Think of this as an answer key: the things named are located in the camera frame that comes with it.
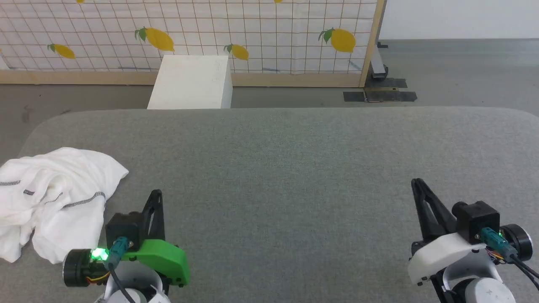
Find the lemon print grid partition screen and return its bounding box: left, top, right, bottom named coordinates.
left=0, top=0, right=386, bottom=88

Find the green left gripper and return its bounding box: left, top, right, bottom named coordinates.
left=120, top=189, right=190, bottom=287

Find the left camera cable teal plug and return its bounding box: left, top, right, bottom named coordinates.
left=107, top=237, right=136, bottom=303

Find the right camera cable teal plug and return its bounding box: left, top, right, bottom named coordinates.
left=480, top=227, right=539, bottom=291

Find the grey metal partition foot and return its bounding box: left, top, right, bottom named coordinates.
left=368, top=40, right=389, bottom=81

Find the white t-shirt with grey stitching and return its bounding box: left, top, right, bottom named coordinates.
left=0, top=147, right=129, bottom=264

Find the grey fabric sofa seat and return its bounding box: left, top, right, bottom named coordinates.
left=0, top=106, right=539, bottom=303

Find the black floor base plate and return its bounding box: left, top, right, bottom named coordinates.
left=343, top=78, right=418, bottom=103

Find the white rectangular box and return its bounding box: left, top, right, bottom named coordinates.
left=147, top=55, right=233, bottom=109

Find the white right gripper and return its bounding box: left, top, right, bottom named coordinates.
left=408, top=178, right=491, bottom=287

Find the camera cable teal plug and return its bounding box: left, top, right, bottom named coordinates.
left=107, top=237, right=136, bottom=303
left=480, top=227, right=539, bottom=291

